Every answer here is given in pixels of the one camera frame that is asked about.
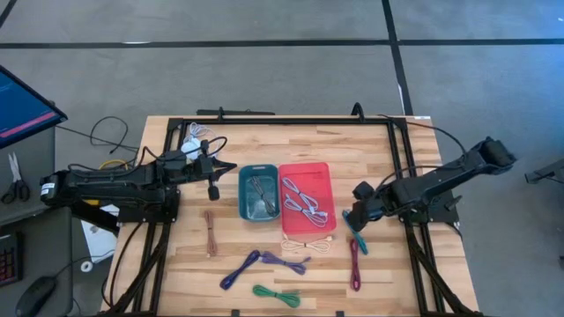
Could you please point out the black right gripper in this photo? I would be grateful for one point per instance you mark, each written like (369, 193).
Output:
(372, 204)

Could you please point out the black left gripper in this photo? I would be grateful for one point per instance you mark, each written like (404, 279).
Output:
(205, 167)

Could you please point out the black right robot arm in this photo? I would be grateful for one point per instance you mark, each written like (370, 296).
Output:
(440, 178)

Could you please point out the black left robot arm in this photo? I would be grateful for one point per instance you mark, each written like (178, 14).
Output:
(110, 185)

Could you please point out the teal plastic bin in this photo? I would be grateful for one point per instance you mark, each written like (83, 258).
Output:
(251, 211)

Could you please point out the pink plastic bin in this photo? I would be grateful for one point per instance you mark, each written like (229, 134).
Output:
(326, 176)

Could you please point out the black flat bar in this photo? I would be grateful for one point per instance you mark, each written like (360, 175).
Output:
(247, 112)

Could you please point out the white paper sheet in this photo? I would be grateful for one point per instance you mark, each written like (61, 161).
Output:
(99, 240)

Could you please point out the grey side desk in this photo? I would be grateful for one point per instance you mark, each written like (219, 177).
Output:
(44, 246)

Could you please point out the grey metal stand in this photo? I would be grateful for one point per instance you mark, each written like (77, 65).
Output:
(546, 174)

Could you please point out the blue screen monitor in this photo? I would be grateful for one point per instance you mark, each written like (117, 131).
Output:
(22, 105)

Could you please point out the black computer mouse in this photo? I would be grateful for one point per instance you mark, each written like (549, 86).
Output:
(35, 297)

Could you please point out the black keyboard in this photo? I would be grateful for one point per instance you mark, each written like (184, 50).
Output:
(9, 260)

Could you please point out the black metal table frame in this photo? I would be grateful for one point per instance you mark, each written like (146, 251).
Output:
(286, 121)

